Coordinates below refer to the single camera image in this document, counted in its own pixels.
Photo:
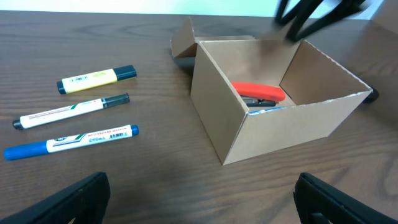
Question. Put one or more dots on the black cap whiteboard marker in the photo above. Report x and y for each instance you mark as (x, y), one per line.
(38, 119)

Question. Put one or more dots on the black tape dispenser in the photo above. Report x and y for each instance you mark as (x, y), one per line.
(373, 96)

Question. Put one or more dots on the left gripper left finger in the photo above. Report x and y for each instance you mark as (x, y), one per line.
(82, 202)

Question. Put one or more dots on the blue plastic holder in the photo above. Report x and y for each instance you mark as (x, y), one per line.
(265, 110)

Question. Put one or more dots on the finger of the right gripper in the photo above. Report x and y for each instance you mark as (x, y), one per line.
(282, 18)
(344, 9)

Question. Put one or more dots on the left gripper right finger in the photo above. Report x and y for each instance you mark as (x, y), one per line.
(318, 202)

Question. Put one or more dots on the cardboard box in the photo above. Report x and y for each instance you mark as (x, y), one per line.
(320, 93)

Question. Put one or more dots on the red stapler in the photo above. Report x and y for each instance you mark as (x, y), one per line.
(259, 95)

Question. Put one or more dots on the yellow highlighter marker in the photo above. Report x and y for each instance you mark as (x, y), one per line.
(95, 79)

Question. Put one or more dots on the blue whiteboard marker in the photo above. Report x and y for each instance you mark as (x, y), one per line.
(69, 142)

